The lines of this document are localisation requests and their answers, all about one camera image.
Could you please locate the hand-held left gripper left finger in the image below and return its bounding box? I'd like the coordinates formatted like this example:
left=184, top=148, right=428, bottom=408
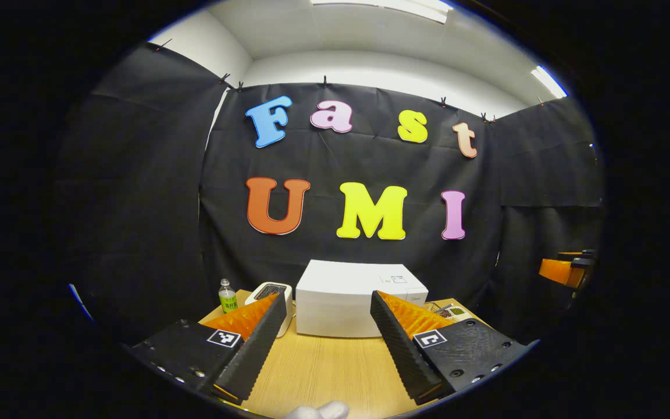
left=129, top=291, right=287, bottom=406

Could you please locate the white microwave oven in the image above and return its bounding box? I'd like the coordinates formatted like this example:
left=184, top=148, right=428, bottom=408
left=295, top=260, right=429, bottom=338

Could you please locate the white divided tray of grains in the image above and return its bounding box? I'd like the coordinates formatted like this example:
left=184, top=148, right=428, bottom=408
left=437, top=303, right=475, bottom=322

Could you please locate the white toaster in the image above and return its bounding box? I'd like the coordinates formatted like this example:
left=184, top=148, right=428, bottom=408
left=244, top=282, right=294, bottom=338

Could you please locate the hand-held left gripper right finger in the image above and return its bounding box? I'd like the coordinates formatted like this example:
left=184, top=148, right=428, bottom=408
left=370, top=290, right=530, bottom=406

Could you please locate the black backdrop cloth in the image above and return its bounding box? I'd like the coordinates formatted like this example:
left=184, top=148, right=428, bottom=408
left=56, top=42, right=606, bottom=344

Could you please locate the ceiling light panel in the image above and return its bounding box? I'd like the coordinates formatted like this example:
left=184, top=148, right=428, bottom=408
left=531, top=65, right=568, bottom=100

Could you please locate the clear bottle with green label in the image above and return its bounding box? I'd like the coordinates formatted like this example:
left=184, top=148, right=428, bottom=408
left=218, top=279, right=238, bottom=314

